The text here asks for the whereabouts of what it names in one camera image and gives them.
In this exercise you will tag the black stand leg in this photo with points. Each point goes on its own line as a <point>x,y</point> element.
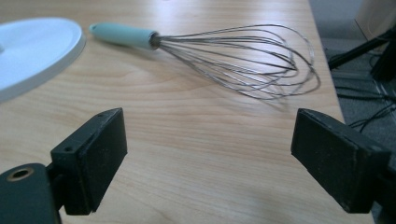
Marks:
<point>358,53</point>

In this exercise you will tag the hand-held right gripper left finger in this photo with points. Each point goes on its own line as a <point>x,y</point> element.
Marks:
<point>90,161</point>

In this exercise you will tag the white round plate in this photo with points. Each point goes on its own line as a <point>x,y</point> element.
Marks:
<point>31,53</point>

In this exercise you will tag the white furniture panel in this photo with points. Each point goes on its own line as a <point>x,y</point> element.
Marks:
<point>378,15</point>

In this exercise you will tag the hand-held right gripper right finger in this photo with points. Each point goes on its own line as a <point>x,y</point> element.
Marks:
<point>336,161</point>

